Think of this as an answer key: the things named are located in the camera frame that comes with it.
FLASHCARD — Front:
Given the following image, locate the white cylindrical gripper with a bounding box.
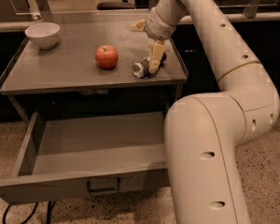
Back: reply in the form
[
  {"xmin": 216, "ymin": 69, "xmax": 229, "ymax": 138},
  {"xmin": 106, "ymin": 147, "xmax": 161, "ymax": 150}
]
[{"xmin": 130, "ymin": 7, "xmax": 179, "ymax": 74}]

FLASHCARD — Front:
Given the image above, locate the silver blue redbull can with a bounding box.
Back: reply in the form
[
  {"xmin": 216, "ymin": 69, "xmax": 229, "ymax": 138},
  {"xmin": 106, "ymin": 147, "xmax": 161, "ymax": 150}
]
[{"xmin": 132, "ymin": 51, "xmax": 168, "ymax": 79}]

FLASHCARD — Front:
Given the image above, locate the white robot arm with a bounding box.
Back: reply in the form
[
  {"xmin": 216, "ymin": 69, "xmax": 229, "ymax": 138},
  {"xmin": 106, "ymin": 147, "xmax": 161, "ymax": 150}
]
[{"xmin": 134, "ymin": 0, "xmax": 280, "ymax": 224}]

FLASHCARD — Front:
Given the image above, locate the grey cabinet with top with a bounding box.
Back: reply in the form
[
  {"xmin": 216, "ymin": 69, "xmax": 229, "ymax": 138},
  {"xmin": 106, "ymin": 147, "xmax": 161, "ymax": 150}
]
[{"xmin": 0, "ymin": 10, "xmax": 188, "ymax": 113}]

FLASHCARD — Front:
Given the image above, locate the open grey top drawer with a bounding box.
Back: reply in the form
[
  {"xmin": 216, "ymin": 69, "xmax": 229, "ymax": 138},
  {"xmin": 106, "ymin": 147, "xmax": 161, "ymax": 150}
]
[{"xmin": 0, "ymin": 112, "xmax": 169, "ymax": 204}]

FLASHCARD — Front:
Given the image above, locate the black office chair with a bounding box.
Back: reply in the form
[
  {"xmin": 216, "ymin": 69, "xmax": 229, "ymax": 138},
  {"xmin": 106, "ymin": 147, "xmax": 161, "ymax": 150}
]
[{"xmin": 97, "ymin": 0, "xmax": 135, "ymax": 10}]

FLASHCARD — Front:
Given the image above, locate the red apple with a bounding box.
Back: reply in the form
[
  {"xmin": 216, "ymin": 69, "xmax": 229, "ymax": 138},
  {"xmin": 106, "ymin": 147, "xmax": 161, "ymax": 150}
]
[{"xmin": 95, "ymin": 45, "xmax": 119, "ymax": 70}]

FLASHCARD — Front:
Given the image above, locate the white ceramic bowl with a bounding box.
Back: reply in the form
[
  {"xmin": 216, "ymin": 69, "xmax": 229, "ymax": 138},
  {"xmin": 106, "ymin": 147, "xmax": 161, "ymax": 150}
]
[{"xmin": 25, "ymin": 22, "xmax": 61, "ymax": 49}]

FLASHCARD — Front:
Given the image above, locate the black drawer handle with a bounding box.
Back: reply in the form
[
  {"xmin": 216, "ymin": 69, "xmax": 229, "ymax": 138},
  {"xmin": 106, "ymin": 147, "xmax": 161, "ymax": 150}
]
[{"xmin": 87, "ymin": 177, "xmax": 120, "ymax": 193}]

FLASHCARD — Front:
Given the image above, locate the black floor cable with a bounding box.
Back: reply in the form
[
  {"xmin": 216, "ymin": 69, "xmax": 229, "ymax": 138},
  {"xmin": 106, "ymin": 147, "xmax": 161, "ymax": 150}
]
[{"xmin": 1, "ymin": 200, "xmax": 56, "ymax": 224}]

